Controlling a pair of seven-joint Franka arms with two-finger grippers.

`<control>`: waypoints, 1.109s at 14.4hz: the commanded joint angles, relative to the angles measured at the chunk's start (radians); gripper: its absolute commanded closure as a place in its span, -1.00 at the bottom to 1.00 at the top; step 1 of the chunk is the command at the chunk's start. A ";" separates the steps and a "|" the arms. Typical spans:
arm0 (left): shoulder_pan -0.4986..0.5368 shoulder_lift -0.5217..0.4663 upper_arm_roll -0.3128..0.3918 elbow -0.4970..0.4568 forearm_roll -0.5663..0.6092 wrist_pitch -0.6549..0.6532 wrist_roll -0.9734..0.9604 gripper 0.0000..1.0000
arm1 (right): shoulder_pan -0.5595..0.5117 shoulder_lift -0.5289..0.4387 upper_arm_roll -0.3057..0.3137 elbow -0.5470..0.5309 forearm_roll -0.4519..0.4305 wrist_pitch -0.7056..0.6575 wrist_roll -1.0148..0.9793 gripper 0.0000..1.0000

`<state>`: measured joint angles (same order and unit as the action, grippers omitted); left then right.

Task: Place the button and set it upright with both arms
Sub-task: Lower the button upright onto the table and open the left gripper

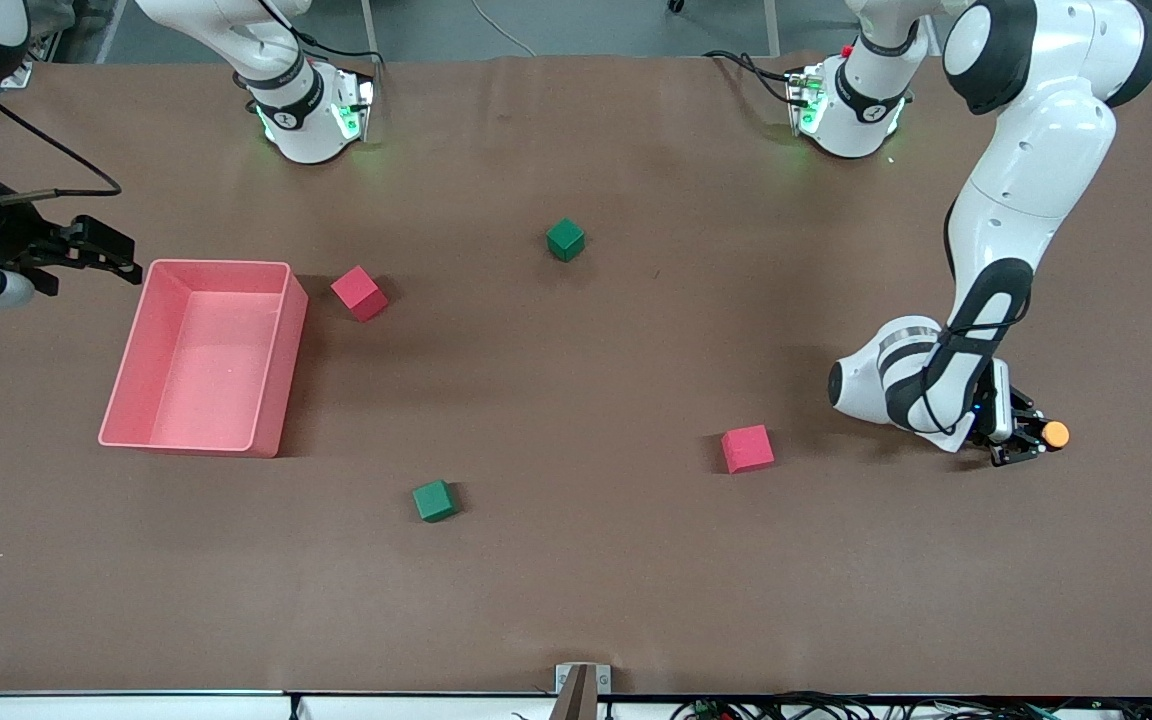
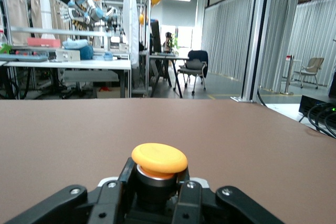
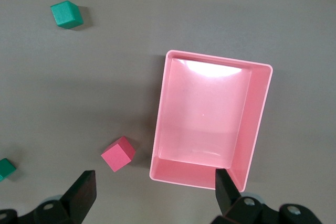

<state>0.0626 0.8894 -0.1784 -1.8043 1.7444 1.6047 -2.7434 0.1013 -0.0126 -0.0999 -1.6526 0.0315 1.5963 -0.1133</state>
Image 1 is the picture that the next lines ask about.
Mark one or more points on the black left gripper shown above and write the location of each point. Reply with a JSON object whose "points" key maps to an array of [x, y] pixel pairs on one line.
{"points": [[1018, 432]]}

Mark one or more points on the red cube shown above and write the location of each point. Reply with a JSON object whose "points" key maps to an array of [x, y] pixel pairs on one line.
{"points": [[360, 293], [747, 449]]}

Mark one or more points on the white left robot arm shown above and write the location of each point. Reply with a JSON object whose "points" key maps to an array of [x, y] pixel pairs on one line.
{"points": [[1026, 170]]}

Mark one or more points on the silver camera mount bracket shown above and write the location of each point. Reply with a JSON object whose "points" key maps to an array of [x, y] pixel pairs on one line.
{"points": [[583, 680]]}

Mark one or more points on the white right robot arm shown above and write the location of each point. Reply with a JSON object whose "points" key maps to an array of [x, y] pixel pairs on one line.
{"points": [[296, 125]]}

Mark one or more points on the aluminium frame profile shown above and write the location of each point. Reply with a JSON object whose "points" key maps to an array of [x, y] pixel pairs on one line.
{"points": [[21, 72]]}

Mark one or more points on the pink plastic bin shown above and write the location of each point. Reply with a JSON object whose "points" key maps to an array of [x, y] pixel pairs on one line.
{"points": [[206, 380]]}

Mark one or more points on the white table edge rail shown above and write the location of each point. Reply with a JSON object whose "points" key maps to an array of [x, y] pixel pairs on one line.
{"points": [[116, 706]]}

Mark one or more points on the black button with orange cap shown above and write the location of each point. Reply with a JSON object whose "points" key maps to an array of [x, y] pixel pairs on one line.
{"points": [[1056, 434]]}

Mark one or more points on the green cube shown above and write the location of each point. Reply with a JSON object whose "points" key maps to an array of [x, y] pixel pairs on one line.
{"points": [[566, 240], [434, 501]]}

